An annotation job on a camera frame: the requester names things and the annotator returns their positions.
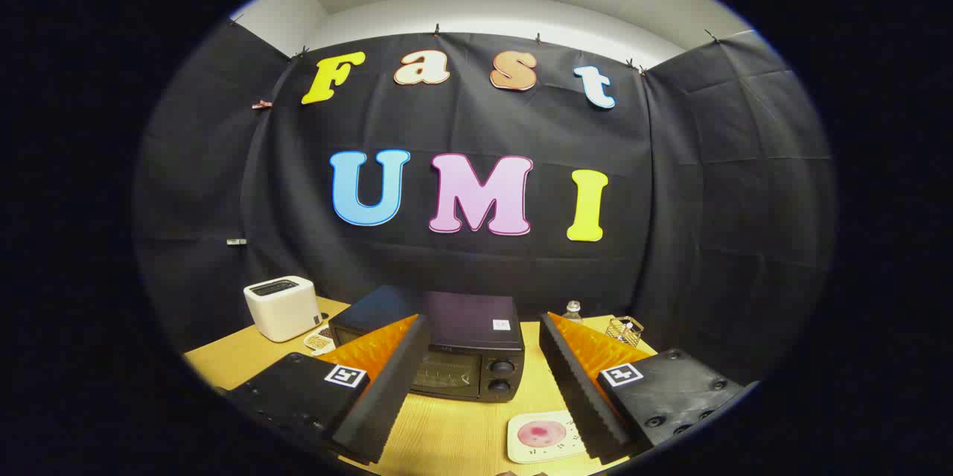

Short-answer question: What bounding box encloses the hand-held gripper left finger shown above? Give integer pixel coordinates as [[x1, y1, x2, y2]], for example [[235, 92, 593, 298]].
[[216, 314, 431, 466]]

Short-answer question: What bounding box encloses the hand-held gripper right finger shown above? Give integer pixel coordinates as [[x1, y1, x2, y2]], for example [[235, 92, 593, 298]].
[[539, 311, 760, 462]]

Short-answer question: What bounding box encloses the pink ham slice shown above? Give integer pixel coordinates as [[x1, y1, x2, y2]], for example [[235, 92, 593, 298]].
[[519, 421, 568, 448]]

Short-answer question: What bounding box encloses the cream square food tray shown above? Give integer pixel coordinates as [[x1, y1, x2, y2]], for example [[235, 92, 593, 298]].
[[507, 410, 589, 464]]

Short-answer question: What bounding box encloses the black toaster oven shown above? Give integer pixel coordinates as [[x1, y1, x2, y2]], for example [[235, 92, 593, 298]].
[[328, 285, 526, 403]]

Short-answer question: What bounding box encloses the white bread toaster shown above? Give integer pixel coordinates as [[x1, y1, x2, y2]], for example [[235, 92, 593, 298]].
[[243, 276, 322, 343]]

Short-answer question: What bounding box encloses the white divided seed dish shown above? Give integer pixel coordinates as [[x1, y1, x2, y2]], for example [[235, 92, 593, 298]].
[[303, 323, 337, 354]]

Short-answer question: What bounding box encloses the wire mesh basket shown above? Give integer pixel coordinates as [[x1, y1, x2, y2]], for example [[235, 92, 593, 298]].
[[605, 316, 645, 348]]

